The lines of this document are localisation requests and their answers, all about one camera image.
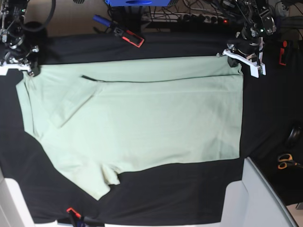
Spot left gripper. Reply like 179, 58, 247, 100
216, 37, 267, 78

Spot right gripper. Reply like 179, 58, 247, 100
0, 45, 40, 77

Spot light green T-shirt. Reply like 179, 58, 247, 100
16, 56, 243, 200

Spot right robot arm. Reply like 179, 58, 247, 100
0, 0, 56, 77

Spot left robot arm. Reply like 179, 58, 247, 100
216, 0, 276, 78

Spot red black side clamp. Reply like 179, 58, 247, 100
279, 40, 288, 66

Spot black tape roll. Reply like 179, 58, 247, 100
285, 126, 303, 148

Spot blue plastic box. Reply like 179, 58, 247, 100
105, 0, 177, 7

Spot blue red bar clamp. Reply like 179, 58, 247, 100
93, 15, 145, 48

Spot white chair armrest right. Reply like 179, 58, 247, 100
221, 157, 299, 227

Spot white chair armrest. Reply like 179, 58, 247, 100
0, 171, 35, 227
221, 157, 299, 227

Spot white chair armrest left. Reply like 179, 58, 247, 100
0, 171, 35, 227

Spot blue red bottom clamp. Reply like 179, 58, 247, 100
65, 207, 105, 227

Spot orange handled scissors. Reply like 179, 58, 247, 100
277, 153, 303, 170

